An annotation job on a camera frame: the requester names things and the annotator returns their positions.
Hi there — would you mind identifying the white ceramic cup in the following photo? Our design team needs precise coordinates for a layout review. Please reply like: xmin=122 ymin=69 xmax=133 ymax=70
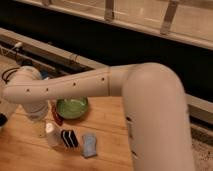
xmin=45 ymin=122 xmax=61 ymax=147

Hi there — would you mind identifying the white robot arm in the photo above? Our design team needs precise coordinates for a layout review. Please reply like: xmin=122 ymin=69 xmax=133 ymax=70
xmin=2 ymin=63 xmax=195 ymax=171

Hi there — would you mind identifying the black white striped eraser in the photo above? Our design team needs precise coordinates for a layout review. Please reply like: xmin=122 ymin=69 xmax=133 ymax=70
xmin=61 ymin=130 xmax=79 ymax=148

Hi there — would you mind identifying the green ceramic bowl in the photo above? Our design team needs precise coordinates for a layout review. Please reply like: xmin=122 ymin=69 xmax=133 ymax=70
xmin=56 ymin=97 xmax=89 ymax=119

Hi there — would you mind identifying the black object at left edge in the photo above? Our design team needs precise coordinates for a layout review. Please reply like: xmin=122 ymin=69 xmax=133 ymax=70
xmin=0 ymin=113 xmax=8 ymax=127

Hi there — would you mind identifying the blue sponge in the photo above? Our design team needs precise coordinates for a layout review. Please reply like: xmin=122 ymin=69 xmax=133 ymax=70
xmin=82 ymin=133 xmax=97 ymax=158

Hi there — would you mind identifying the red handled tool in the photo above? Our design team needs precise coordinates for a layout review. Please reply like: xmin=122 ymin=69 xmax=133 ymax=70
xmin=50 ymin=102 xmax=63 ymax=126

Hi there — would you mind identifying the black coiled cable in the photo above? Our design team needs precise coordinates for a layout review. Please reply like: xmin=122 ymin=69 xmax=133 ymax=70
xmin=1 ymin=66 xmax=21 ymax=84

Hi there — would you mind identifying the white plug on rail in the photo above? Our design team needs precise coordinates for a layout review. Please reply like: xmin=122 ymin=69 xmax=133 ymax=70
xmin=14 ymin=42 xmax=23 ymax=49

